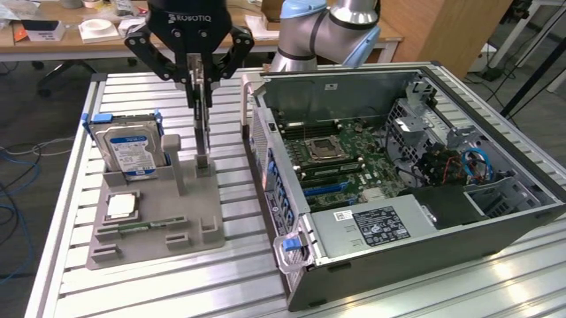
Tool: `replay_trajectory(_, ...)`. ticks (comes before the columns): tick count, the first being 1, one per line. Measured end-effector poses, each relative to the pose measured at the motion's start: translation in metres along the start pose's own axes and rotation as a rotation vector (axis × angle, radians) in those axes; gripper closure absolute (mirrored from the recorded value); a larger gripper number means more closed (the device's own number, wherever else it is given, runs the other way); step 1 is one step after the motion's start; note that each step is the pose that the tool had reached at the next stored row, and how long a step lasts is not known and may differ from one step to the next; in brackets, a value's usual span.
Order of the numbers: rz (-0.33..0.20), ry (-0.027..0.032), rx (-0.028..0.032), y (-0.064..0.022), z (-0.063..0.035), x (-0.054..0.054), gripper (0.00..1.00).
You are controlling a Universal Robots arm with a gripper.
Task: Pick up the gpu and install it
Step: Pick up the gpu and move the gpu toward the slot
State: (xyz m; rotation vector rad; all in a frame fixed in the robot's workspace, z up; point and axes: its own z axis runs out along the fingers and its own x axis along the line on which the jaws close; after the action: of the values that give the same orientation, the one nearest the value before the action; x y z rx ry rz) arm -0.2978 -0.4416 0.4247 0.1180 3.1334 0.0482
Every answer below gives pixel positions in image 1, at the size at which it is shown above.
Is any black expansion slot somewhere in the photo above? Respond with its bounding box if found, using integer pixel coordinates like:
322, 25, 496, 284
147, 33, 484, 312
301, 175, 346, 187

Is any blue case latch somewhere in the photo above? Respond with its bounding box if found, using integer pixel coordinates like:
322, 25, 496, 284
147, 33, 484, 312
281, 237, 303, 254

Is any green RAM stick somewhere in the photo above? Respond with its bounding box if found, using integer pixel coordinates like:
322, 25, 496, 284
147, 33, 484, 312
97, 217, 186, 235

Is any open grey PC case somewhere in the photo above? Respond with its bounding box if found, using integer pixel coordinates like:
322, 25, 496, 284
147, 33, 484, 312
241, 60, 562, 313

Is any grey parts rack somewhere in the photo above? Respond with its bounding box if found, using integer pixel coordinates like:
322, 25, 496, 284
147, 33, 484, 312
86, 133, 227, 272

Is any silver chipset heatsink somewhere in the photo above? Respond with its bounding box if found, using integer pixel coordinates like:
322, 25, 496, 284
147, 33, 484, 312
361, 187, 392, 202

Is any small white box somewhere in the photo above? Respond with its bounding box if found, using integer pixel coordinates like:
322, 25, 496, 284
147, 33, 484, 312
117, 18, 150, 40

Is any brown cardboard box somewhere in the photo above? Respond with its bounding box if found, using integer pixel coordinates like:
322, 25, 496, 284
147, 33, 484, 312
261, 0, 285, 24

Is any blue data wire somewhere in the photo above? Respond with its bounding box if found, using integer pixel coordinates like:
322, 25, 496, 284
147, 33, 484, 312
460, 148, 496, 184

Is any black slanted pole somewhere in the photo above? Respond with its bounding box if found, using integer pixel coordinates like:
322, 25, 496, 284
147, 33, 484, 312
500, 9, 566, 119

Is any green motherboard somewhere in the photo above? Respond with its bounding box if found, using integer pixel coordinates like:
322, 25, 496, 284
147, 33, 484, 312
274, 117, 416, 213

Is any wooden cabinet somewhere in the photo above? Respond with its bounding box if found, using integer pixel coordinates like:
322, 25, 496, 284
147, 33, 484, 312
393, 0, 517, 80

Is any blue expansion slot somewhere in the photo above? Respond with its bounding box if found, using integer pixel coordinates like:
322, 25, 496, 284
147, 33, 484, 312
302, 182, 352, 197

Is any metal CPU socket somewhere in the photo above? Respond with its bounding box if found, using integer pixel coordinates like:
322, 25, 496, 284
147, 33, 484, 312
305, 136, 345, 164

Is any hard disk in blue caddy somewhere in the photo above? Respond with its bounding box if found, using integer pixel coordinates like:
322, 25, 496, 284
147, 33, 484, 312
81, 108, 173, 182

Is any Nvidia graphics card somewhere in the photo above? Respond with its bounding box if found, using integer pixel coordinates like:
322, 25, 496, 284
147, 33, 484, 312
185, 54, 214, 157

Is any white box with black top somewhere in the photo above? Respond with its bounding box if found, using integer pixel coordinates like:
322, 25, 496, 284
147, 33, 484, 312
22, 19, 67, 43

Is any black RAM slot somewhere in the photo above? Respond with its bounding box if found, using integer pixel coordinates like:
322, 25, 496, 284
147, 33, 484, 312
297, 161, 361, 173
299, 164, 364, 176
281, 121, 338, 131
285, 126, 341, 136
295, 158, 358, 170
285, 129, 342, 139
301, 168, 365, 180
282, 123, 339, 133

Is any wooden desk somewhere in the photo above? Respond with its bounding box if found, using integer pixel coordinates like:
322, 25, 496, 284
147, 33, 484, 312
0, 0, 406, 63

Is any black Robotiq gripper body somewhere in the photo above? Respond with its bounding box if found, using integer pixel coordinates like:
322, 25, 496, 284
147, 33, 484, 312
146, 0, 234, 64

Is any black office chair base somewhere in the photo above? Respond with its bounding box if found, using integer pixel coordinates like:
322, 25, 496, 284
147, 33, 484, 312
35, 58, 99, 97

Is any white paper stack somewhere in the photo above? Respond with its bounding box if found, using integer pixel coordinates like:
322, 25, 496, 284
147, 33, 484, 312
246, 15, 281, 41

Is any grey power supply unit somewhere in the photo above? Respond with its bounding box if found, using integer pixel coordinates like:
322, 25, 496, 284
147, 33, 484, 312
309, 194, 440, 260

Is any silver CPU chip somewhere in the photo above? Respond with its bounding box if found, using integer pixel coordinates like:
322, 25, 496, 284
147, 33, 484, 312
107, 194, 138, 219

